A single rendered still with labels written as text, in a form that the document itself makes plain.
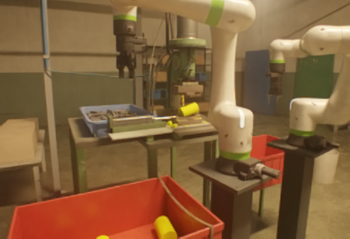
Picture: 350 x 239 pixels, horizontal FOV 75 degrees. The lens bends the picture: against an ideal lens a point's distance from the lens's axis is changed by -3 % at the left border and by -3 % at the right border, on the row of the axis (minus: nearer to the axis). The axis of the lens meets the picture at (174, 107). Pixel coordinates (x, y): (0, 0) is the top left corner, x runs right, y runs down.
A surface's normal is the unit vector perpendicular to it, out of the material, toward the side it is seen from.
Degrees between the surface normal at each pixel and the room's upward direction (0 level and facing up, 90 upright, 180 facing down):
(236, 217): 90
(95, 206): 90
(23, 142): 90
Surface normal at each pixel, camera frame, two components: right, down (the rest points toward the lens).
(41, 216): 0.47, 0.14
